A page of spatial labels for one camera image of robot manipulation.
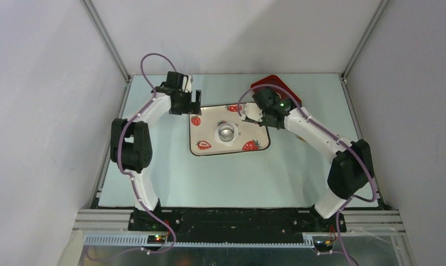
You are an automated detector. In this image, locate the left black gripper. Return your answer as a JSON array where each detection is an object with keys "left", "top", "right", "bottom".
[{"left": 170, "top": 89, "right": 201, "bottom": 116}]

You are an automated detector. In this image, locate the red lacquer tray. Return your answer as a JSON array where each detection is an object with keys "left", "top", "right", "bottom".
[{"left": 250, "top": 75, "right": 302, "bottom": 106}]

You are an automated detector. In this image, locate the white dough piece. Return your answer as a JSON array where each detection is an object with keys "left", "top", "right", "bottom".
[{"left": 214, "top": 122, "right": 240, "bottom": 147}]

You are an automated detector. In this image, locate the strawberry print tray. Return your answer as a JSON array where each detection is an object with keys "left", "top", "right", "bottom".
[{"left": 189, "top": 103, "right": 271, "bottom": 156}]

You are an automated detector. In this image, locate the round metal cutter ring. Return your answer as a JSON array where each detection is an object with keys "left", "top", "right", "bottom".
[{"left": 217, "top": 124, "right": 237, "bottom": 143}]

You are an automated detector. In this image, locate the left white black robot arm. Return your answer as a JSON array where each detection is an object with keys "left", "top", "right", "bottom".
[{"left": 110, "top": 71, "right": 201, "bottom": 231}]

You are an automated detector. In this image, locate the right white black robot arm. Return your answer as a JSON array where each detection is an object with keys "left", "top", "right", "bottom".
[{"left": 237, "top": 84, "right": 377, "bottom": 232}]

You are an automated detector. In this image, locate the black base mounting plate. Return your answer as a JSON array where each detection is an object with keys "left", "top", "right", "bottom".
[{"left": 128, "top": 207, "right": 347, "bottom": 244}]

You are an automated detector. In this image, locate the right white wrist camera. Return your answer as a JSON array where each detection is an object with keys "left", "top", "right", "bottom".
[{"left": 242, "top": 103, "right": 263, "bottom": 124}]

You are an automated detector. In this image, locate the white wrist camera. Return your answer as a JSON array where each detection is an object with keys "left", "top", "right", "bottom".
[
  {"left": 242, "top": 103, "right": 263, "bottom": 124},
  {"left": 182, "top": 75, "right": 193, "bottom": 93}
]

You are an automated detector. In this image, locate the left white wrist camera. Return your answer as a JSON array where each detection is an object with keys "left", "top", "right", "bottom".
[{"left": 182, "top": 75, "right": 193, "bottom": 93}]

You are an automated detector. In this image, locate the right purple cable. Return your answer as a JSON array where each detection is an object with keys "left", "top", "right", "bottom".
[{"left": 237, "top": 84, "right": 378, "bottom": 265}]

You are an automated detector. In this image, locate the purple cable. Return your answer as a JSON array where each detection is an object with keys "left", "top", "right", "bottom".
[
  {"left": 85, "top": 53, "right": 178, "bottom": 262},
  {"left": 237, "top": 84, "right": 378, "bottom": 265}
]

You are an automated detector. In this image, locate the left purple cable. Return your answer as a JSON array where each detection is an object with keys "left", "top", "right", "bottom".
[{"left": 85, "top": 53, "right": 178, "bottom": 262}]

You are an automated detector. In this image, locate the aluminium frame rail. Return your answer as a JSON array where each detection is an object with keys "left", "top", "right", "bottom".
[{"left": 73, "top": 208, "right": 406, "bottom": 248}]

